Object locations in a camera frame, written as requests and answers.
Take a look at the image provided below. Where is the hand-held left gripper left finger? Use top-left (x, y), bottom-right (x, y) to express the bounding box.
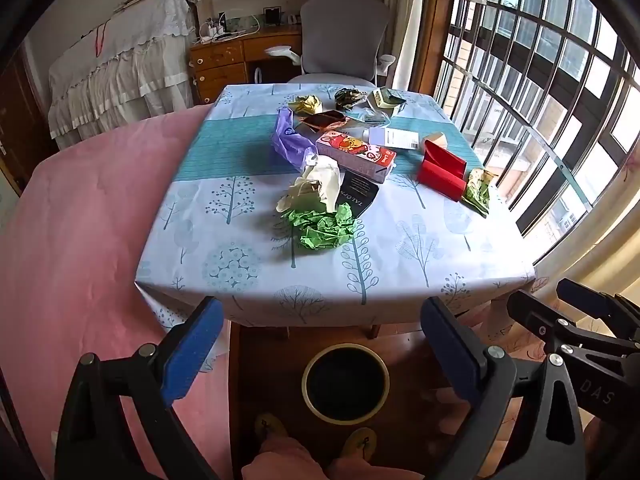
top-left (54, 296), bottom-right (225, 480)

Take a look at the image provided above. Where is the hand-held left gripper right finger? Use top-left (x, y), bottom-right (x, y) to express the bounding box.
top-left (420, 296), bottom-right (586, 480)

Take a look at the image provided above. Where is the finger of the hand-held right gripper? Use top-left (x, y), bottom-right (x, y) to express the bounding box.
top-left (506, 290), bottom-right (640, 416)
top-left (556, 278), bottom-right (640, 333)

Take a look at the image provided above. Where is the dark bin with cream rim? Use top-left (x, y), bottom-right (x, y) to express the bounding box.
top-left (301, 343), bottom-right (390, 425)

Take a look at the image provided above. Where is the green snack wrapper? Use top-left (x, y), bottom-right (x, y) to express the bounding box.
top-left (460, 168), bottom-right (499, 218)

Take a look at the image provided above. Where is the red box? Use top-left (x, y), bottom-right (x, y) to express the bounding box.
top-left (416, 139), bottom-right (468, 202)

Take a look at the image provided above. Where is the green paper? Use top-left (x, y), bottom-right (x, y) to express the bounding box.
top-left (280, 203), bottom-right (357, 251)

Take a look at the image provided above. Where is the black card packet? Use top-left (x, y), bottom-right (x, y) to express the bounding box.
top-left (334, 170), bottom-right (381, 220)

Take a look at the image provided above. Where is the cream bag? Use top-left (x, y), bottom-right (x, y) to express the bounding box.
top-left (276, 156), bottom-right (346, 213)

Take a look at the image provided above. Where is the cartoon print carton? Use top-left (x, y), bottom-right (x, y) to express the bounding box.
top-left (315, 130), bottom-right (397, 184)

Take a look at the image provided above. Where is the white label card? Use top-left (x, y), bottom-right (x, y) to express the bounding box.
top-left (367, 126), bottom-right (418, 151)

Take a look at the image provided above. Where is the purple plastic bag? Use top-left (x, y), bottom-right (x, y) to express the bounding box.
top-left (271, 107), bottom-right (321, 173)

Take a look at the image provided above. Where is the clear plastic bag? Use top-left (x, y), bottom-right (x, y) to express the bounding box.
top-left (346, 108), bottom-right (393, 128)

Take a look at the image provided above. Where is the green and white packet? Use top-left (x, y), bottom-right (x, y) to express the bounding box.
top-left (367, 87), bottom-right (408, 117)

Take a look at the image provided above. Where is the brown shiny wrapper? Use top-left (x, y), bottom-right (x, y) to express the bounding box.
top-left (301, 111), bottom-right (348, 133)

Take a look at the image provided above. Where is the yellow paper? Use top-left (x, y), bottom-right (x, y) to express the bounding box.
top-left (294, 94), bottom-right (325, 115)

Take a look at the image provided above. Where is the dark wrapper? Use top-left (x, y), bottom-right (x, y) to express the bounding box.
top-left (334, 87), bottom-right (368, 111)

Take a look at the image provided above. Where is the tree print tablecloth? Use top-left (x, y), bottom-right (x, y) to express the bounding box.
top-left (135, 83), bottom-right (537, 376)

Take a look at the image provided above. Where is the person's left yellow slipper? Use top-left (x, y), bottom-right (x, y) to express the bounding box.
top-left (254, 412), bottom-right (290, 453)

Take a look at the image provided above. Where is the person's yellow slipper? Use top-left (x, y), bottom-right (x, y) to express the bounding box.
top-left (342, 427), bottom-right (378, 462)
top-left (254, 412), bottom-right (290, 453)

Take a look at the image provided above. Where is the person's right yellow slipper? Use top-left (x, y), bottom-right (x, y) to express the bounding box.
top-left (342, 427), bottom-right (378, 462)

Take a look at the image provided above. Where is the person's left leg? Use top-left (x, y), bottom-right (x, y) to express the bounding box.
top-left (241, 435), bottom-right (328, 480)

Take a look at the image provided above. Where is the pink blanket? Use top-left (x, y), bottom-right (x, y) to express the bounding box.
top-left (0, 105), bottom-right (241, 480)

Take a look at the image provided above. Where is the metal window grille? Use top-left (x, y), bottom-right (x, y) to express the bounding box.
top-left (435, 0), bottom-right (640, 261)

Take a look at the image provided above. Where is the white lace furniture cover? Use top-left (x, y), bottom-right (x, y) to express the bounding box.
top-left (47, 0), bottom-right (201, 138)

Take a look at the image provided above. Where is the wooden door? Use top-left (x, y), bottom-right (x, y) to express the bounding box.
top-left (0, 45), bottom-right (56, 196)

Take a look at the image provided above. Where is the wooden desk with drawers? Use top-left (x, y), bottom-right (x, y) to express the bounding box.
top-left (189, 24), bottom-right (303, 106)

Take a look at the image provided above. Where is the beige curtain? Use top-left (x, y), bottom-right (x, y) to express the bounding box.
top-left (372, 0), bottom-right (436, 91)

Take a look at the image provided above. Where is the grey office chair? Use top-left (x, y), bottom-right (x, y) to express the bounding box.
top-left (264, 0), bottom-right (396, 92)

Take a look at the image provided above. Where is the wooden table frame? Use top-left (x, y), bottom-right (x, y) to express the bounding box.
top-left (282, 324), bottom-right (383, 340)

